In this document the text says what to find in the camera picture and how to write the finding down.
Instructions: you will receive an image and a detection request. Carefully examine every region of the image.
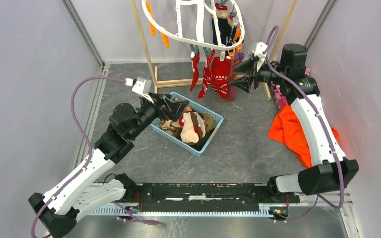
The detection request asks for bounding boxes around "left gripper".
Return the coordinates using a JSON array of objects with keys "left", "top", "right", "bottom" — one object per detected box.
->
[{"left": 129, "top": 92, "right": 189, "bottom": 139}]

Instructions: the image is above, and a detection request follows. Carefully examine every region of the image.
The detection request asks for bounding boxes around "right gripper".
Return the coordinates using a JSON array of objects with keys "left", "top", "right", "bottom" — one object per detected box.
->
[{"left": 229, "top": 56, "right": 288, "bottom": 93}]

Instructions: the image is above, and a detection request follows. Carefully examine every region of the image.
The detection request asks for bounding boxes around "red white patterned sock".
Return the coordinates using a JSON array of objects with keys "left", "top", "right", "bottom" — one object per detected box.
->
[{"left": 211, "top": 56, "right": 232, "bottom": 99}]

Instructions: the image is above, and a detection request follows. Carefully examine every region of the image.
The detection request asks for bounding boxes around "teal clothespin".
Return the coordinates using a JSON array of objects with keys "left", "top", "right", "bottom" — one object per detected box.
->
[
  {"left": 190, "top": 44, "right": 199, "bottom": 56},
  {"left": 203, "top": 47, "right": 212, "bottom": 57}
]

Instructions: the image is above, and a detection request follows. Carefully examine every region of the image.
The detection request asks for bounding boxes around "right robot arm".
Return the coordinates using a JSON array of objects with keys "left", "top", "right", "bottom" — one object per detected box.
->
[{"left": 232, "top": 42, "right": 359, "bottom": 202}]

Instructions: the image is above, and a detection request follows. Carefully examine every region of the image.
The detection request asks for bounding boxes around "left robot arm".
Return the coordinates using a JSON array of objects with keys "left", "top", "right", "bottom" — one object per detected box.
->
[{"left": 28, "top": 93, "right": 189, "bottom": 238}]

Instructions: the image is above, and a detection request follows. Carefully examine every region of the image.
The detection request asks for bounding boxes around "wooden hanger stand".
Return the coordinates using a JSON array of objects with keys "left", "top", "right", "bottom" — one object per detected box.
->
[{"left": 130, "top": 0, "right": 298, "bottom": 93}]

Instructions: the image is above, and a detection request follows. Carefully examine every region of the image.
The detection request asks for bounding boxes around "white round sock hanger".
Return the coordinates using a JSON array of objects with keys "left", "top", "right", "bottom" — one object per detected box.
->
[{"left": 141, "top": 0, "right": 245, "bottom": 53}]

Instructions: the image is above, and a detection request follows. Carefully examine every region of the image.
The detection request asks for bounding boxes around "tan sock in basket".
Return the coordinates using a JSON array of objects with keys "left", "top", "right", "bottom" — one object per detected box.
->
[{"left": 159, "top": 105, "right": 216, "bottom": 140}]

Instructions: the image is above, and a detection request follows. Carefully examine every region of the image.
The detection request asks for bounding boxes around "purple striped hanging sock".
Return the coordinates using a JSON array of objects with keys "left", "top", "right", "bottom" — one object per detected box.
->
[{"left": 223, "top": 50, "right": 246, "bottom": 103}]

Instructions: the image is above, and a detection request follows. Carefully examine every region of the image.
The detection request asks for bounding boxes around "light blue laundry basket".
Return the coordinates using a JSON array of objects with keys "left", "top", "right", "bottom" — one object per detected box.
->
[{"left": 151, "top": 92, "right": 224, "bottom": 157}]

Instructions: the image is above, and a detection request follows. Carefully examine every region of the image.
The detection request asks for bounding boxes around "cream white sock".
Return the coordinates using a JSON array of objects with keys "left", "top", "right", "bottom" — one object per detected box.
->
[{"left": 179, "top": 112, "right": 206, "bottom": 145}]

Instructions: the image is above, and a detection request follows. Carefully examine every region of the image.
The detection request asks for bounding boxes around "white clothespin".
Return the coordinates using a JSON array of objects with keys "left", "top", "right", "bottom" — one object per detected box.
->
[{"left": 220, "top": 51, "right": 226, "bottom": 61}]

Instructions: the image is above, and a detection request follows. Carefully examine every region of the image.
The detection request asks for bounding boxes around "orange clothespin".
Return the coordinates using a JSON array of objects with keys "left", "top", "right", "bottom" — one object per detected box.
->
[
  {"left": 227, "top": 27, "right": 242, "bottom": 58},
  {"left": 144, "top": 0, "right": 171, "bottom": 49}
]

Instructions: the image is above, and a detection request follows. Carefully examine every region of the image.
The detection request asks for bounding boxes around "pink camouflage cloth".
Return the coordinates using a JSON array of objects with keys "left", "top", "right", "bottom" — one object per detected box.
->
[{"left": 271, "top": 64, "right": 316, "bottom": 108}]

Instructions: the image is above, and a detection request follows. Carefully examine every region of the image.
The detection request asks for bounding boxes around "black hanging sock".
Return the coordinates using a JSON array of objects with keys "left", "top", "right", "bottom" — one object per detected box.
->
[{"left": 212, "top": 18, "right": 233, "bottom": 46}]

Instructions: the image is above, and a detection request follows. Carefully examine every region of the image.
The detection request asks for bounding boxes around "red sock in basket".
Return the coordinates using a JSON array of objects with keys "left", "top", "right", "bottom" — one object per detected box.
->
[{"left": 190, "top": 51, "right": 200, "bottom": 92}]

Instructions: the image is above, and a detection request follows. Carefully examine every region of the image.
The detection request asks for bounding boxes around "orange cloth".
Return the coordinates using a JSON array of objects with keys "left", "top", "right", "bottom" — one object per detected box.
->
[{"left": 267, "top": 104, "right": 340, "bottom": 169}]

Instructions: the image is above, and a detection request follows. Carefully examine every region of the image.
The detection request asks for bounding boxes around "beige red cuffed sock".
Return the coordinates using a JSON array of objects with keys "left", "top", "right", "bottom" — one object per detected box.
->
[{"left": 215, "top": 2, "right": 229, "bottom": 19}]

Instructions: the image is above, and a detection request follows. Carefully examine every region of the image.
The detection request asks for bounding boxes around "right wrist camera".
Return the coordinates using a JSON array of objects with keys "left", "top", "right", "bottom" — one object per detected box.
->
[{"left": 252, "top": 42, "right": 268, "bottom": 72}]

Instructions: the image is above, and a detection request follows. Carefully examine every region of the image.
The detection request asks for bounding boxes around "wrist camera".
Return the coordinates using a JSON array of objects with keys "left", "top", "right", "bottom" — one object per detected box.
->
[
  {"left": 125, "top": 77, "right": 154, "bottom": 103},
  {"left": 252, "top": 42, "right": 268, "bottom": 72}
]

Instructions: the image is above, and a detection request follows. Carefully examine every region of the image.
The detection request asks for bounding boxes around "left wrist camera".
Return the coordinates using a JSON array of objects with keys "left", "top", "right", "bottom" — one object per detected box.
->
[{"left": 125, "top": 77, "right": 154, "bottom": 103}]

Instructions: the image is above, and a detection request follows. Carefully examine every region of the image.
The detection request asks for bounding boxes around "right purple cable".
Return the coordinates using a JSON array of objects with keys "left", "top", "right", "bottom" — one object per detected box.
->
[{"left": 264, "top": 25, "right": 346, "bottom": 223}]

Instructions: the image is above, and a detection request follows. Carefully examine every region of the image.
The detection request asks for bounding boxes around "purple cable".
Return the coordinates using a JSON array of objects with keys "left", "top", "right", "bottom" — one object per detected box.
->
[
  {"left": 30, "top": 76, "right": 160, "bottom": 238},
  {"left": 264, "top": 25, "right": 346, "bottom": 223}
]

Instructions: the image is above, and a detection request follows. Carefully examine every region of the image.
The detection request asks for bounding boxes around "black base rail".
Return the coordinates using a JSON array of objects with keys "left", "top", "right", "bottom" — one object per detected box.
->
[{"left": 117, "top": 183, "right": 300, "bottom": 213}]

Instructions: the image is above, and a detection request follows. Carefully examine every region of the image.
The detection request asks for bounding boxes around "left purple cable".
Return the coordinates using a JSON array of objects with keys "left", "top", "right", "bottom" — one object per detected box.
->
[{"left": 30, "top": 76, "right": 160, "bottom": 238}]

